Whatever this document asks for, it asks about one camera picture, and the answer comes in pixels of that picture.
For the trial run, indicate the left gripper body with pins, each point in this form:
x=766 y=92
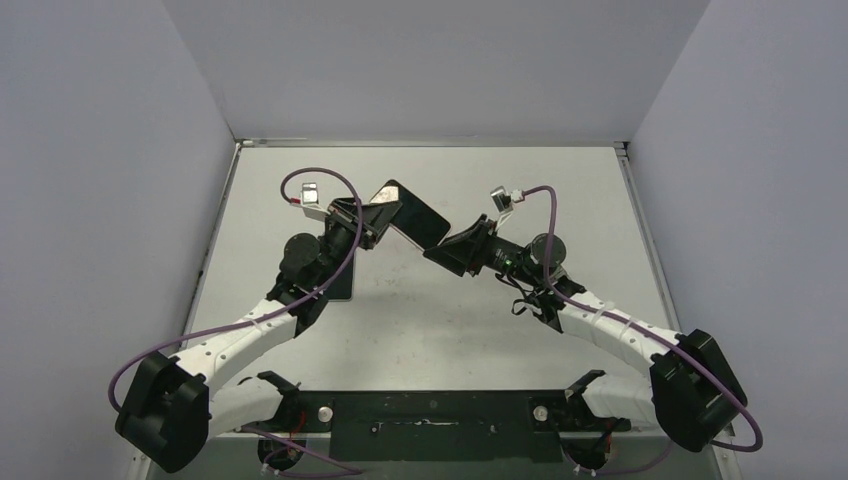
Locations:
x=344 y=223

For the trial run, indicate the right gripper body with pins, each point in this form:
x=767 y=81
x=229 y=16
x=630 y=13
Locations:
x=480 y=242

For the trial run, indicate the phone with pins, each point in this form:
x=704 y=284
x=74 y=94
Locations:
x=416 y=220

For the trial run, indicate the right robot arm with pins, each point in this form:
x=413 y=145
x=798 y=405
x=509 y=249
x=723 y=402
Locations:
x=684 y=384

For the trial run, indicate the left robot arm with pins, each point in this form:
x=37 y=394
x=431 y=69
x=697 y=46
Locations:
x=176 y=403

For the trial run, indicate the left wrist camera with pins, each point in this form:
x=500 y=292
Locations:
x=309 y=197

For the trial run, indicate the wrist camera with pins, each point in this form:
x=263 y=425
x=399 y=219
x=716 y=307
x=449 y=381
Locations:
x=309 y=197
x=505 y=202

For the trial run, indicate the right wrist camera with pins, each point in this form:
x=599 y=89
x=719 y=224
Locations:
x=505 y=202

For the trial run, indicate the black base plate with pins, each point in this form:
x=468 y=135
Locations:
x=444 y=425

